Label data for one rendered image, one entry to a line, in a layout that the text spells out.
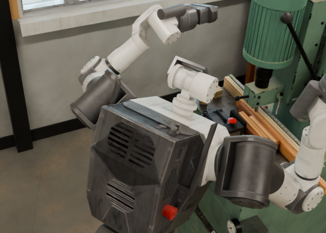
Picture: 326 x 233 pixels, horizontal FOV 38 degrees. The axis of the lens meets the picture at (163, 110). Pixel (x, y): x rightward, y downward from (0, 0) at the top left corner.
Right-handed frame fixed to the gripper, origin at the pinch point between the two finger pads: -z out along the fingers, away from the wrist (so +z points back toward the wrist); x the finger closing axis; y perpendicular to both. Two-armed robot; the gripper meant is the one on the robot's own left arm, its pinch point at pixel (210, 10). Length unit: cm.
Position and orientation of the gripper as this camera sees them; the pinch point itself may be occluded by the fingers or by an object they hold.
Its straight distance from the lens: 170.9
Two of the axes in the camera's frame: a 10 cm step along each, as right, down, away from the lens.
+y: -0.5, -9.2, -4.0
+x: 6.8, 2.6, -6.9
